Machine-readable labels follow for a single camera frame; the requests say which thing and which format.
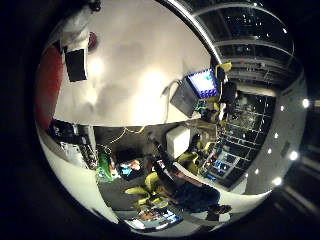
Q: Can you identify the black equipment with white labels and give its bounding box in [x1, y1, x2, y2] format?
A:
[49, 119, 98, 169]

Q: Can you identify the green bag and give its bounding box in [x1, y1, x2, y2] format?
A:
[95, 152, 115, 183]

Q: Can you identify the open laptop with lit screen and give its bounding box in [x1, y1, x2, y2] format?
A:
[169, 68, 220, 118]

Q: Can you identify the white box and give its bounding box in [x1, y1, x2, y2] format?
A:
[165, 125, 192, 160]

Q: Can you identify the yellow-green office chair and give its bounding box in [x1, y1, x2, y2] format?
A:
[124, 171, 168, 208]

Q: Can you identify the seated person in dark clothes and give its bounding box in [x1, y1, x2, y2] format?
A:
[149, 133, 232, 215]

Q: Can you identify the thin yellowish cable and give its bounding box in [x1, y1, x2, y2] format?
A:
[105, 79, 182, 148]

